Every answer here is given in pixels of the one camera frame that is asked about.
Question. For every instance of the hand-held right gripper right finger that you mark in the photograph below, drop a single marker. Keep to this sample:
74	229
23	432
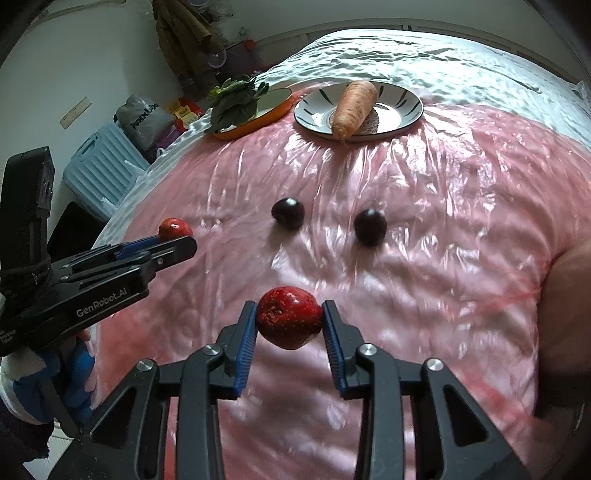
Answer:
331	350

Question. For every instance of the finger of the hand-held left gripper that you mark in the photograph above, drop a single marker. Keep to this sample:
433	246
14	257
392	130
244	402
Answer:
173	254
138	244

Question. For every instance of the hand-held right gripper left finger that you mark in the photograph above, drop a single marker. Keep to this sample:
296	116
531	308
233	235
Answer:
247	341

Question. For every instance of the red jujube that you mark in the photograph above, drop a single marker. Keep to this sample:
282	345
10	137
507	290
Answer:
175	227
288	316

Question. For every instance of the person's left hand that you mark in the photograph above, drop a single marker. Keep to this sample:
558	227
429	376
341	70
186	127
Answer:
78	369

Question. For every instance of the black bag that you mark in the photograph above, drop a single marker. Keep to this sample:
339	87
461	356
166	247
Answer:
74	226

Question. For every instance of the light blue suitcase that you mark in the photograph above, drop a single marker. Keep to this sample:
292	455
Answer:
101	161

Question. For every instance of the dark purple plum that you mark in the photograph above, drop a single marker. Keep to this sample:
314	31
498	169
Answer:
370	226
287	213

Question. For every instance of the grey plastic bag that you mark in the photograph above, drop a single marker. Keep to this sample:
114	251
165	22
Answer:
143	117

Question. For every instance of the yellow and red packets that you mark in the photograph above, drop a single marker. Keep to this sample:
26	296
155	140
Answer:
182	113

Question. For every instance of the wooden ruler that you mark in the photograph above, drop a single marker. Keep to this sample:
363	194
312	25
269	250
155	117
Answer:
76	112

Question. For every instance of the green spinach leaves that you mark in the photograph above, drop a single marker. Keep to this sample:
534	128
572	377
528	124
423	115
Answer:
235	108

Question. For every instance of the orange-rimmed plate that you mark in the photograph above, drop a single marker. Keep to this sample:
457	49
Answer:
272	102

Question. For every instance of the brown hanging coat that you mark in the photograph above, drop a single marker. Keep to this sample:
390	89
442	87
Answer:
175	32

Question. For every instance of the orange carrot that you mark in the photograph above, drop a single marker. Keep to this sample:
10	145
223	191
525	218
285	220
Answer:
353	108

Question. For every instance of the white plate with black stripes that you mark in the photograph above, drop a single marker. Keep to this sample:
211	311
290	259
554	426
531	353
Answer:
397	108

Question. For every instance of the white bed sheet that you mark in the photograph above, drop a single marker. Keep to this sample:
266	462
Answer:
461	60

